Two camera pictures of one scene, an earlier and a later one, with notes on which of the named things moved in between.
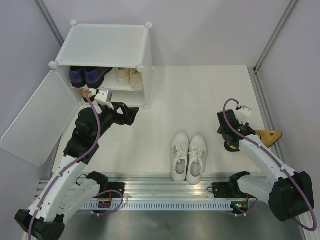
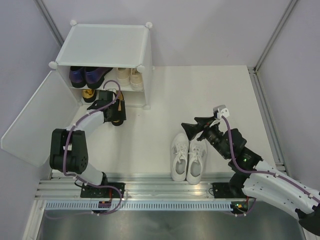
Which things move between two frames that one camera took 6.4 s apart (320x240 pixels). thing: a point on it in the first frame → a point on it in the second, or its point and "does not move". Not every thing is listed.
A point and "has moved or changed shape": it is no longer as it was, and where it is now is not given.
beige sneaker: x=136 y=79 does not move
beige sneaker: x=123 y=76 does not move
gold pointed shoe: x=269 y=137 has moved or changed shape
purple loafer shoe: x=77 y=76 does not move
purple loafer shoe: x=94 y=76 does not move
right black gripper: x=220 y=130 → x=203 y=123
